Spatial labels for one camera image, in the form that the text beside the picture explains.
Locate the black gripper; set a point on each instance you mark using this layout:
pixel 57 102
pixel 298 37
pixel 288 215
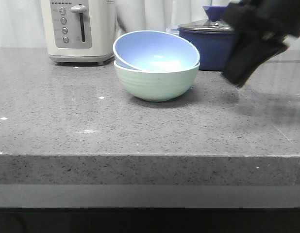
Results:
pixel 260 27

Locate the blue bowl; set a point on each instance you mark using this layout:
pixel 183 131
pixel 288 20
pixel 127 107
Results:
pixel 155 51

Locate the green bowl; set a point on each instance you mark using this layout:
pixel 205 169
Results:
pixel 156 86

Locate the glass lid with blue knob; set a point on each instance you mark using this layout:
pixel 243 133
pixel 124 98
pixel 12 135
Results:
pixel 213 23

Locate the dark blue saucepan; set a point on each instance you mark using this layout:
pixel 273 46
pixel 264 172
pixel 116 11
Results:
pixel 214 46

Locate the clear plastic container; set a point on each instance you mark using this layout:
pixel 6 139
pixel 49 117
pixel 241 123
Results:
pixel 172 29

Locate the cream toaster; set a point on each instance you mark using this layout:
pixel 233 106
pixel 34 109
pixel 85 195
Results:
pixel 79 31

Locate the white curtain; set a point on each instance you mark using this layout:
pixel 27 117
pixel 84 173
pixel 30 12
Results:
pixel 21 22

